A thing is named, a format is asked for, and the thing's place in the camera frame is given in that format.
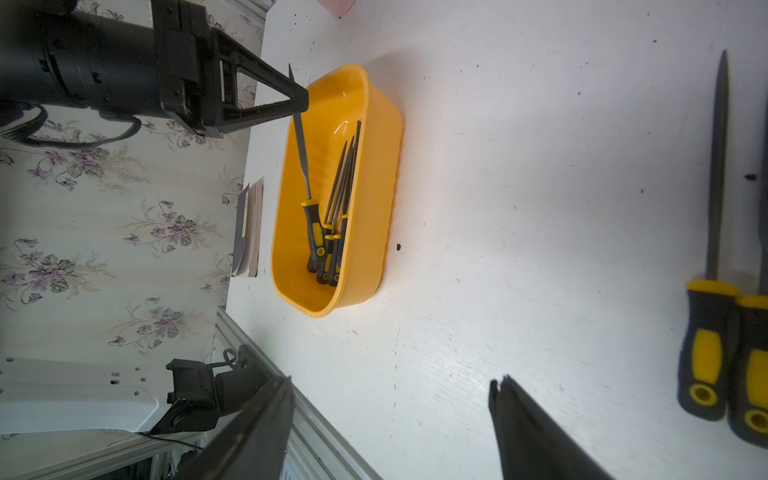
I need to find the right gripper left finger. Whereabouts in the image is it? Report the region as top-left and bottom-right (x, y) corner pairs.
(175, 376), (295, 480)

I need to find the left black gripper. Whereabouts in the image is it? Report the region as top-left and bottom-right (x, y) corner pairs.
(150, 1), (309, 137)

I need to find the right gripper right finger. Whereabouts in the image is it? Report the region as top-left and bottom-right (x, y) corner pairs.
(488, 376), (610, 480)

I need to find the yellow plastic storage tray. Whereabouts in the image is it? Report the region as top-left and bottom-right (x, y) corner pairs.
(271, 64), (403, 318)

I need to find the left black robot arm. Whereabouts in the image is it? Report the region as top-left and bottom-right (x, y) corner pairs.
(1, 1), (309, 150)

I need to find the pink pen cup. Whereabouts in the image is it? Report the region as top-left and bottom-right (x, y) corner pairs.
(317, 0), (355, 19)

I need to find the dark blue notebook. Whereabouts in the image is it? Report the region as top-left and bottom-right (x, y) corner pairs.
(231, 179), (264, 277)

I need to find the aluminium mounting rail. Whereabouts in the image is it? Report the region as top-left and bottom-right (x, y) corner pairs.
(1, 314), (376, 479)

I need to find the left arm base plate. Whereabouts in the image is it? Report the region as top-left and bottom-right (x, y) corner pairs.
(147, 345), (271, 435)

